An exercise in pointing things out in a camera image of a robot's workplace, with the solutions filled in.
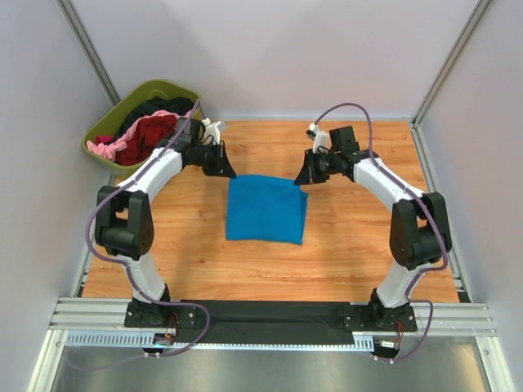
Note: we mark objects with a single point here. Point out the aluminium front frame beam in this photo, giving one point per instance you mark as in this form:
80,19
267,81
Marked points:
440,319

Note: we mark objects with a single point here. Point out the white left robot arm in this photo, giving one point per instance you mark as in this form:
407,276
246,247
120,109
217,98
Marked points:
123,223

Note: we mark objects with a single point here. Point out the right aluminium frame post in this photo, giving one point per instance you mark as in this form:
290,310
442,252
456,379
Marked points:
465,36

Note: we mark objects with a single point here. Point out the green plastic laundry bin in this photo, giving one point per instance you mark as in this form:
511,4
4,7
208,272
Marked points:
111,122

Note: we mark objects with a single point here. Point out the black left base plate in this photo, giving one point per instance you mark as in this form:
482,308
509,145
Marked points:
146,315

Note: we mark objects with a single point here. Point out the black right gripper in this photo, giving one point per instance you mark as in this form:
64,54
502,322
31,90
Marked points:
310,166

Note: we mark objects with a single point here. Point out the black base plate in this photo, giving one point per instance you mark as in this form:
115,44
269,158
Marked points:
376,318
146,315

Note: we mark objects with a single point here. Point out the aluminium frame post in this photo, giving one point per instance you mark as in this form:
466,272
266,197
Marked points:
465,36
79,30

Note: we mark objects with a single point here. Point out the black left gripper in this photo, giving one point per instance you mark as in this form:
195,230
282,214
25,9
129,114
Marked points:
219,159

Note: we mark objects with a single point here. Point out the blue t shirt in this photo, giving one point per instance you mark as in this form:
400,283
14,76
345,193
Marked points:
265,208

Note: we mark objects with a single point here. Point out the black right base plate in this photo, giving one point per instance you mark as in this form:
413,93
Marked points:
376,318

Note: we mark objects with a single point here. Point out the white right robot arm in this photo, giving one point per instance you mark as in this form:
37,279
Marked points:
419,234

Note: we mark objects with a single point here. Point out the left aluminium frame post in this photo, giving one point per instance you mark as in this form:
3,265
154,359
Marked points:
79,30

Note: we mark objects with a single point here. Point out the dark red garment in bin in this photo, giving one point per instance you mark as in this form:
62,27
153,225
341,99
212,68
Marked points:
145,139

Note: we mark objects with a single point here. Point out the pink garment in bin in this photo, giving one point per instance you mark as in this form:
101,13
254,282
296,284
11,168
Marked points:
122,141

